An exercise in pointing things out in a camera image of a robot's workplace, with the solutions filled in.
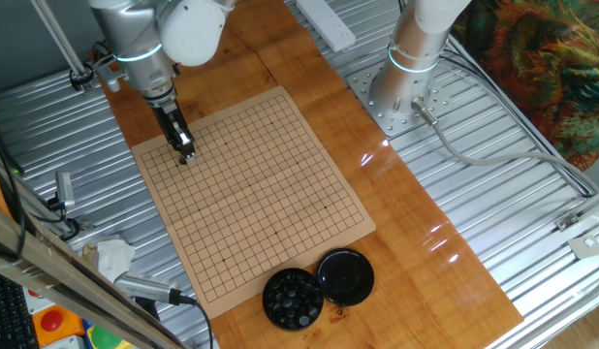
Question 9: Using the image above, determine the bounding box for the white control box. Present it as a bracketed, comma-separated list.
[21, 286, 56, 315]

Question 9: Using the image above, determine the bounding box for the grey box silver button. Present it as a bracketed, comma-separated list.
[50, 333, 87, 349]

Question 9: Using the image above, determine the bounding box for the camera stand foot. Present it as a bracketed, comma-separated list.
[134, 296, 161, 322]

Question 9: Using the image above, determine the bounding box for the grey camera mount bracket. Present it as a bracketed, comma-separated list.
[93, 55, 131, 94]

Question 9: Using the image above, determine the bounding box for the black keyboard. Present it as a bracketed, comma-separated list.
[0, 270, 39, 349]

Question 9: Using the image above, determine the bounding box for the wood grain table sheet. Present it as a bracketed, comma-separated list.
[88, 0, 524, 349]

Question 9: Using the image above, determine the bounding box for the tan paper Go board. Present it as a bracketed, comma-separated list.
[130, 85, 377, 320]

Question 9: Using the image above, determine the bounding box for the small silver camera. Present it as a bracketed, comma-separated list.
[55, 171, 77, 210]

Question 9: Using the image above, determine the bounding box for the metal pole with black clamp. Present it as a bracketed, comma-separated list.
[30, 0, 95, 93]

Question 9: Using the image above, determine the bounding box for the yellow box green button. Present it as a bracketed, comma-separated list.
[84, 324, 132, 349]

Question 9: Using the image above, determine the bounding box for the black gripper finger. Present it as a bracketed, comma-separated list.
[167, 135, 187, 159]
[177, 129, 198, 166]

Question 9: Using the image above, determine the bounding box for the white plate with hole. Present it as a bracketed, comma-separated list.
[567, 234, 599, 261]

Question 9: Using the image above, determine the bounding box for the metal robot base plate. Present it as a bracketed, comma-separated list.
[346, 60, 458, 138]

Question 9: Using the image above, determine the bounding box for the beige frame beam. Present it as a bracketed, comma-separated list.
[0, 203, 184, 349]

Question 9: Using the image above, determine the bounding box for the small metal bracket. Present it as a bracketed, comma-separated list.
[554, 211, 581, 233]

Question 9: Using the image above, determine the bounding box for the black camera cable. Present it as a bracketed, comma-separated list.
[180, 294, 216, 349]

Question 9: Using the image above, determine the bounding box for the yellow plastic packet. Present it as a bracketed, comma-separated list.
[80, 241, 102, 267]

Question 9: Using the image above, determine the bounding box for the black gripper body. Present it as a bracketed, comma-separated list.
[148, 99, 190, 144]

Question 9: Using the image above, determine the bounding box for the colourful patterned cloth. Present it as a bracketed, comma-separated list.
[452, 0, 599, 174]

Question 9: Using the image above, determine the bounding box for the crumpled white tissue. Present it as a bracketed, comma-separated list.
[95, 236, 137, 283]

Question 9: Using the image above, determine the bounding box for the black bowl of Go stones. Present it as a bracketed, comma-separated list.
[261, 267, 325, 333]

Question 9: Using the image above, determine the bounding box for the orange box red button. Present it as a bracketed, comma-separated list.
[31, 303, 85, 348]

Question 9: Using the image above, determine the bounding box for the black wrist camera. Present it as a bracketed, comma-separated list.
[89, 39, 112, 63]

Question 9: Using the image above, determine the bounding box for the white power strip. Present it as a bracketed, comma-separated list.
[295, 0, 358, 53]

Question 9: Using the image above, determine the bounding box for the grey cable with metal plug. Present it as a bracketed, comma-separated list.
[410, 96, 599, 195]

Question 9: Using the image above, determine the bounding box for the black bowl lid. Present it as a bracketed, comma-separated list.
[315, 247, 376, 307]

